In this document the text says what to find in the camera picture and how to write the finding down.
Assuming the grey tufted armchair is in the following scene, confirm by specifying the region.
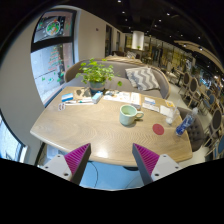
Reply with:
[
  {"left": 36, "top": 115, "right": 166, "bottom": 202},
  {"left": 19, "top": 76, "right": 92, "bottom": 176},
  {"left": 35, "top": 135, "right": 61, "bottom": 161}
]
[{"left": 177, "top": 106, "right": 206, "bottom": 153}]

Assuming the pale green mug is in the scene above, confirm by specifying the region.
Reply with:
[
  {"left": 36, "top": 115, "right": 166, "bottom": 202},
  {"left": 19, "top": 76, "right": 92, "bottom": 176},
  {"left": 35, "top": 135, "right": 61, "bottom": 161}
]
[{"left": 119, "top": 104, "right": 145, "bottom": 127}]

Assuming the curved grey sofa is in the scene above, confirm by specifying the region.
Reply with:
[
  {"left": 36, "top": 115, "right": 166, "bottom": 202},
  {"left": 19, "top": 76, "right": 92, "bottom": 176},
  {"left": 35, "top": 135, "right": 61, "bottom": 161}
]
[{"left": 64, "top": 59, "right": 172, "bottom": 100}]

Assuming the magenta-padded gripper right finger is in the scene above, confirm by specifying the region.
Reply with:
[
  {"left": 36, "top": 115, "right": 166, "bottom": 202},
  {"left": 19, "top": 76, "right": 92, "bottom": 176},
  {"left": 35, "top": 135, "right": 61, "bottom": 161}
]
[{"left": 132, "top": 143, "right": 183, "bottom": 186}]

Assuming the small blue white card box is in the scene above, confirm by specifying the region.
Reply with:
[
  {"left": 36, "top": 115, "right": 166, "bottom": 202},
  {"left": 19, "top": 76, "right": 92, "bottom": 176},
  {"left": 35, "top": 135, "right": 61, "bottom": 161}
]
[{"left": 61, "top": 93, "right": 74, "bottom": 103}]

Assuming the small white card pack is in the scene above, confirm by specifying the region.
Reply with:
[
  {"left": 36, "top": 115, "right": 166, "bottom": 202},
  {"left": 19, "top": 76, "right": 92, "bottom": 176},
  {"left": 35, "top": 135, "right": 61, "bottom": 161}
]
[{"left": 142, "top": 97, "right": 157, "bottom": 106}]

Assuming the small light blue box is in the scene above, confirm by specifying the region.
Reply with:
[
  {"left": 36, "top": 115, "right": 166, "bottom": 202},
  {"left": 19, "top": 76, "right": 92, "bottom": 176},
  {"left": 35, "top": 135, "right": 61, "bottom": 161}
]
[{"left": 91, "top": 91, "right": 104, "bottom": 104}]

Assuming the dark framed wall poster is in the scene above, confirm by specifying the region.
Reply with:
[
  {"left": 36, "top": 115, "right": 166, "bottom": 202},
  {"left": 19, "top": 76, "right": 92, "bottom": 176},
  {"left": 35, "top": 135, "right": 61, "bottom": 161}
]
[{"left": 32, "top": 9, "right": 77, "bottom": 44}]

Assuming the flat round red coaster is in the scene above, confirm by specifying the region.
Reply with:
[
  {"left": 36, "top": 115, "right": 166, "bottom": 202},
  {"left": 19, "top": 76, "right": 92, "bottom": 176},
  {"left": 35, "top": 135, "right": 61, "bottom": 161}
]
[{"left": 152, "top": 123, "right": 165, "bottom": 136}]

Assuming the group of dining chairs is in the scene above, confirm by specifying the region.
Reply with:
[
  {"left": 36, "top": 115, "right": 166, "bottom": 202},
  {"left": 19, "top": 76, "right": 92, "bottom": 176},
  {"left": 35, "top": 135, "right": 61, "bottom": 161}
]
[{"left": 178, "top": 59, "right": 224, "bottom": 158}]

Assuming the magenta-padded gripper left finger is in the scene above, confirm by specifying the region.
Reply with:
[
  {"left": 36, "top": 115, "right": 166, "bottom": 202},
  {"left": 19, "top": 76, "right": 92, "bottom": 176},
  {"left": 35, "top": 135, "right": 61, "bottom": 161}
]
[{"left": 39, "top": 143, "right": 92, "bottom": 186}]

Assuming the grey white chevron cushion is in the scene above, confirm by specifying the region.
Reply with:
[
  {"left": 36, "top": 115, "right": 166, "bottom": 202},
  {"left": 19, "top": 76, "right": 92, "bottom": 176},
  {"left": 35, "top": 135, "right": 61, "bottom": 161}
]
[{"left": 124, "top": 66, "right": 161, "bottom": 92}]

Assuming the group of ceiling lights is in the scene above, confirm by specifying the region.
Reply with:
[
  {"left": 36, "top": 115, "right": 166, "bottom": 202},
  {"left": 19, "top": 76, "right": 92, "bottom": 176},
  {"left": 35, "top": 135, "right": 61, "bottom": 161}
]
[{"left": 116, "top": 0, "right": 208, "bottom": 51}]

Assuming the yellow white card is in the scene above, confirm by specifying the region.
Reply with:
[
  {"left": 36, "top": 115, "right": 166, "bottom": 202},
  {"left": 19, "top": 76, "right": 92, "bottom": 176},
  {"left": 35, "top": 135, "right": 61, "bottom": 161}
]
[{"left": 159, "top": 99, "right": 176, "bottom": 118}]

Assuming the white printed booklet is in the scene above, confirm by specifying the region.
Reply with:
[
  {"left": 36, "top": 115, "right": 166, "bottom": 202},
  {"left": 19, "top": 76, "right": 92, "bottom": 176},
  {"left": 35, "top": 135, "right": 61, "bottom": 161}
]
[{"left": 103, "top": 90, "right": 133, "bottom": 105}]

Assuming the clear blue-labelled water bottle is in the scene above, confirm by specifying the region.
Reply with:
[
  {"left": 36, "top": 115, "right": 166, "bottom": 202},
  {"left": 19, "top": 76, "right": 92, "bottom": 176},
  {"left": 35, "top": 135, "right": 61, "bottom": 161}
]
[{"left": 175, "top": 107, "right": 199, "bottom": 138}]

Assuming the green potted plant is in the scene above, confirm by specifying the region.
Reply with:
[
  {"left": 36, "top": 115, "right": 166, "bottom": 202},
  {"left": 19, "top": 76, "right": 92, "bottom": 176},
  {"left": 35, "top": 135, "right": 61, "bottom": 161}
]
[{"left": 75, "top": 58, "right": 123, "bottom": 95}]

